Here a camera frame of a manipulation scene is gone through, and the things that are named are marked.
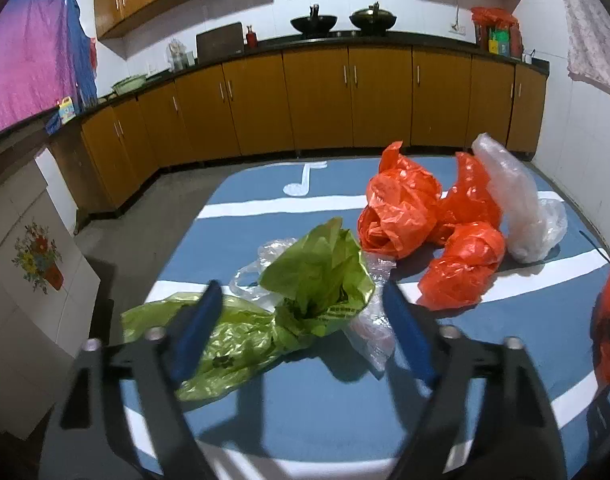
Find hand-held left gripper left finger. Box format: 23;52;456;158
45;280;224;480

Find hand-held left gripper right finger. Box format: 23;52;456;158
382;282;568;480

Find light green plastic bag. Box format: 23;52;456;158
121;217;376;402

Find clear crumpled plastic bag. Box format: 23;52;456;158
230;236;396;372

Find red plastic bag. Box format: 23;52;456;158
435;152;503;246
357;141;443;260
417;222;507;311

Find blue white striped blanket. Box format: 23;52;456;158
120;152;610;480

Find white board with flower print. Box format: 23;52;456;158
0;160;114;436

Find bubble wrap bag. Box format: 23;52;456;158
472;132;568;263

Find wooden lower cabinets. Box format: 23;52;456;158
80;45;548;211

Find green basin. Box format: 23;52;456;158
111;74;150;95

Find glass jar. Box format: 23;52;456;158
167;38;187;71

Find brown cutting board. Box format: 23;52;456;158
196;22;244;63

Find black countertop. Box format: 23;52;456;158
0;30;551;146

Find green box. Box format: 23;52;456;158
489;27;511;57

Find black pot with lid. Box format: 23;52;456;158
349;2;398;36

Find black wok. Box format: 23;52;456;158
290;4;338;37

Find purple and blue hanging cloth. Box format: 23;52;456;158
0;0;98;134

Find red bag with goods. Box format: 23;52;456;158
471;6;521;55

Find pink floral hanging cloth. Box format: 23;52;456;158
552;0;610;102

